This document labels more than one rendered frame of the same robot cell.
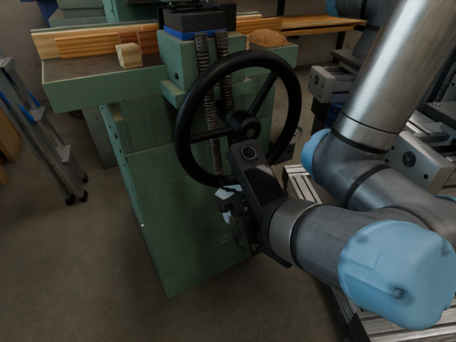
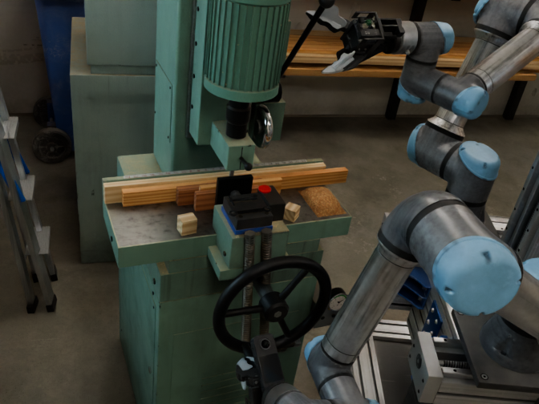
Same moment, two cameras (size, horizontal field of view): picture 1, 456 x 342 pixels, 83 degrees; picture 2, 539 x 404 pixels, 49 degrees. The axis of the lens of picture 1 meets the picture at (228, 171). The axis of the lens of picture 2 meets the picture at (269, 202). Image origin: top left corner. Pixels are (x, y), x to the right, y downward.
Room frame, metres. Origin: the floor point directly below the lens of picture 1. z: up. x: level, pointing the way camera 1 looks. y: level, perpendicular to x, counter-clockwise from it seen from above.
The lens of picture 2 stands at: (-0.55, -0.03, 1.75)
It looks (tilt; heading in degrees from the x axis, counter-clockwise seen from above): 33 degrees down; 3
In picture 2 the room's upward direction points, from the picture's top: 9 degrees clockwise
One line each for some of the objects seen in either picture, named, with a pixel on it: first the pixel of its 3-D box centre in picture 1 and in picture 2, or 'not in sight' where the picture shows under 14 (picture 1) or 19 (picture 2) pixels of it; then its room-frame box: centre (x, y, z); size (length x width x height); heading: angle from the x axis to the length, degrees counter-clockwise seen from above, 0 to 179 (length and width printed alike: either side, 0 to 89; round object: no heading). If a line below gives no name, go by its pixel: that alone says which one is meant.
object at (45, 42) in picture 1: (167, 33); (221, 181); (0.77, 0.16, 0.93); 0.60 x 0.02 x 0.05; 120
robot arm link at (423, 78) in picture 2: not in sight; (421, 80); (0.87, -0.29, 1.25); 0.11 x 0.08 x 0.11; 49
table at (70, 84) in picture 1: (187, 67); (235, 227); (0.66, 0.10, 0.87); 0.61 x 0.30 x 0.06; 120
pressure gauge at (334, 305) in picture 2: (290, 135); (334, 300); (0.70, -0.19, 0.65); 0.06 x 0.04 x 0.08; 120
